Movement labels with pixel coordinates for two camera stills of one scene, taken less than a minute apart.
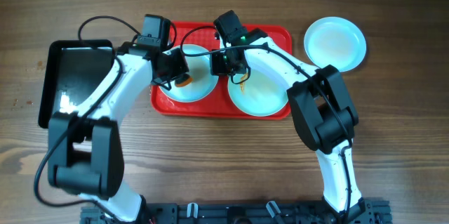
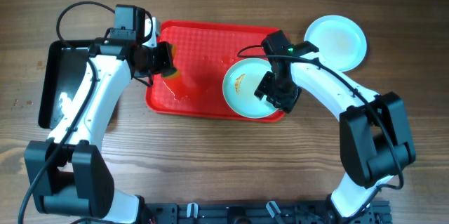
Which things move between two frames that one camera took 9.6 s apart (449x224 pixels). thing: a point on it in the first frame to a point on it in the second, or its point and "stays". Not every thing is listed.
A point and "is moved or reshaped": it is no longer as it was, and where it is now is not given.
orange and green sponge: x=183 y=80 is moved or reshaped
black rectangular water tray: x=69 y=73 stays
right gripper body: x=222 y=64 to x=280 y=92
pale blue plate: x=203 y=83 to x=341 y=42
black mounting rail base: x=368 y=211 stays
